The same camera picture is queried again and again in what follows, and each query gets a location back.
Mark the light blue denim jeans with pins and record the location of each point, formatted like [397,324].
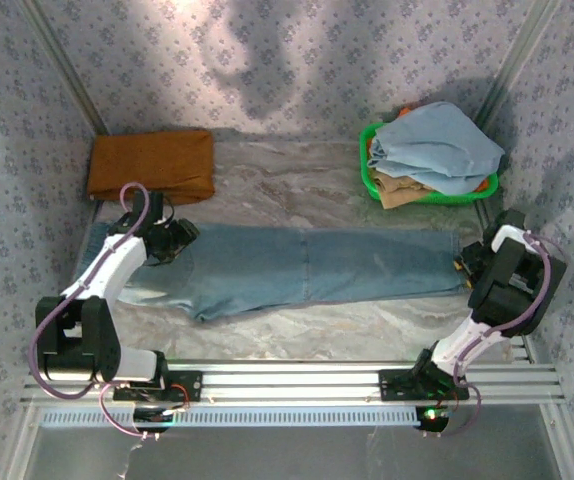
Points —
[317,265]

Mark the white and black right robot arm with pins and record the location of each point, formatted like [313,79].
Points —
[512,295]

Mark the folded mustard brown trousers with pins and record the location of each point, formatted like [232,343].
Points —
[152,162]

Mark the tan trousers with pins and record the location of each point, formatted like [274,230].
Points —
[399,192]

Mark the blue-grey trousers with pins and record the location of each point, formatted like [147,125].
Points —
[437,145]

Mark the green plastic basket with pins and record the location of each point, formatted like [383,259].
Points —
[462,200]

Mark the black controller board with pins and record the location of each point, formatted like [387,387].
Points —
[154,419]
[432,419]

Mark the orange cloth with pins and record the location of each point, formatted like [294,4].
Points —
[405,111]

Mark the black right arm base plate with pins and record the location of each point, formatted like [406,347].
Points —
[397,385]

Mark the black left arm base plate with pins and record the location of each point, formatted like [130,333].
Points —
[187,385]

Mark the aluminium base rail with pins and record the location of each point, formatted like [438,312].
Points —
[287,382]

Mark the aluminium frame post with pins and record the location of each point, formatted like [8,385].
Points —
[512,65]
[67,70]

